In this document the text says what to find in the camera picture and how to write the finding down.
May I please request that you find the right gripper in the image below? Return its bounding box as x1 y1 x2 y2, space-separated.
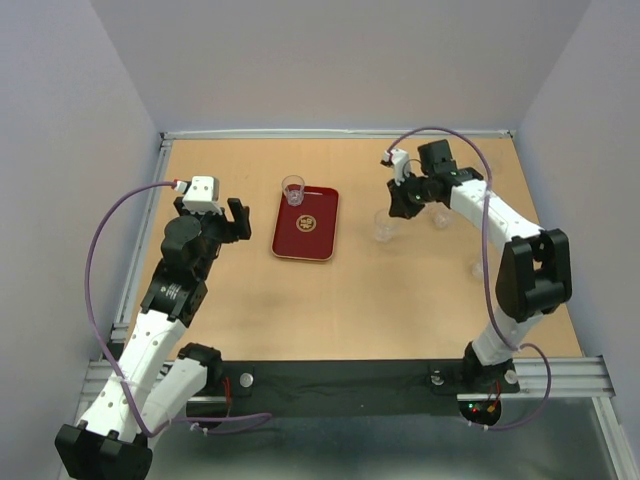
386 169 433 219

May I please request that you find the clear glass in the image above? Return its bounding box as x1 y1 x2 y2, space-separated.
430 204 452 230
373 209 399 243
281 175 305 207

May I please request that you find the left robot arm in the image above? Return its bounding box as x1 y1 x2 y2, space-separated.
54 196 251 479

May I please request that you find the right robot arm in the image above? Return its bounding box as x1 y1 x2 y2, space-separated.
381 140 572 390

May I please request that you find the clear glass under right arm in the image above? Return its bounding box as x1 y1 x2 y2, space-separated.
470 261 484 281

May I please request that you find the red lacquer tray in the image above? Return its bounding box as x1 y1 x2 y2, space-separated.
271 186 340 262

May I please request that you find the black base mat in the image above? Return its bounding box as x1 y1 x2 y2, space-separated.
186 359 519 418

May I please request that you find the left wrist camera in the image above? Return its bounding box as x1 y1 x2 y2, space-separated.
174 176 222 215

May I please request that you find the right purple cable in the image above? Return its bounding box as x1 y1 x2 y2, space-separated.
387 126 554 431

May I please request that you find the purple cable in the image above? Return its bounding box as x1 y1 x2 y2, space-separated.
387 126 554 431
84 180 274 435

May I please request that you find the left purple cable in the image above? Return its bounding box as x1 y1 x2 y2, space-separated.
84 180 274 435

